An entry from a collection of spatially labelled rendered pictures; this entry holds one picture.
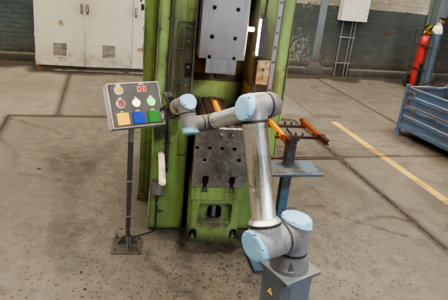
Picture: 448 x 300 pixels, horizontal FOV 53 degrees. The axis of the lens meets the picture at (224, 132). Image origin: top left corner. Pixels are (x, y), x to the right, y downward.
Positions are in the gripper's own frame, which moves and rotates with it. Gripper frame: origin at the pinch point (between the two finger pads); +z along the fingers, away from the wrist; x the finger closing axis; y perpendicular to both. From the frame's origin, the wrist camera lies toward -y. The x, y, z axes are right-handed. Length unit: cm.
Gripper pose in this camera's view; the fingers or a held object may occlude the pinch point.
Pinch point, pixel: (161, 111)
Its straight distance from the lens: 273.7
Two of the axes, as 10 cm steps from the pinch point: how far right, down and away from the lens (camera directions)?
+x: 8.4, -1.0, 5.4
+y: 1.7, 9.8, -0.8
